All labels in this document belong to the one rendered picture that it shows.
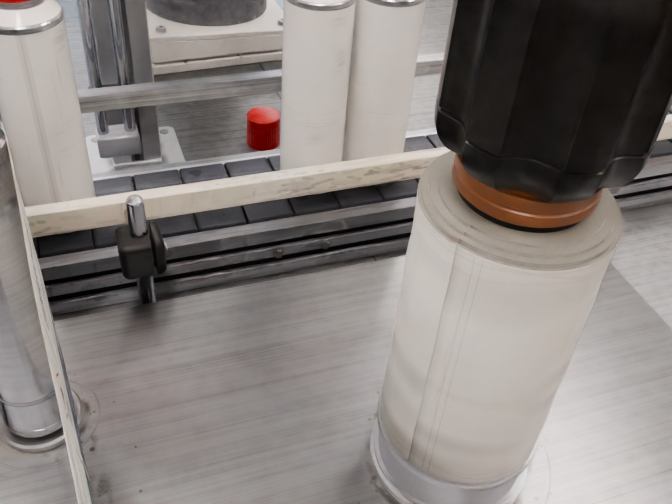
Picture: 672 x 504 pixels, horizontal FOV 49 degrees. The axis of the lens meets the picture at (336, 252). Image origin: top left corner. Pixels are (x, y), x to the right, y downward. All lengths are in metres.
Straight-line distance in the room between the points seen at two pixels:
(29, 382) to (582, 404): 0.32
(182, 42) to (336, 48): 0.36
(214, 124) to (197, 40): 0.13
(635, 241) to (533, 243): 0.44
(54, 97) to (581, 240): 0.35
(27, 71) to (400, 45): 0.25
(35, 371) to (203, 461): 0.10
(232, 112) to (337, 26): 0.30
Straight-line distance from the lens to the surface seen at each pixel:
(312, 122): 0.57
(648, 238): 0.73
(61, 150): 0.54
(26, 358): 0.40
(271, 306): 0.51
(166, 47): 0.88
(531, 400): 0.35
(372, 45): 0.56
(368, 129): 0.59
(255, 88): 0.60
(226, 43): 0.90
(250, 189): 0.56
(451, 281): 0.30
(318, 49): 0.54
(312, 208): 0.59
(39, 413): 0.43
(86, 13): 0.61
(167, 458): 0.44
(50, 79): 0.52
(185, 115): 0.81
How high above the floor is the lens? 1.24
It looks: 40 degrees down
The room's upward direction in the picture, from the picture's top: 5 degrees clockwise
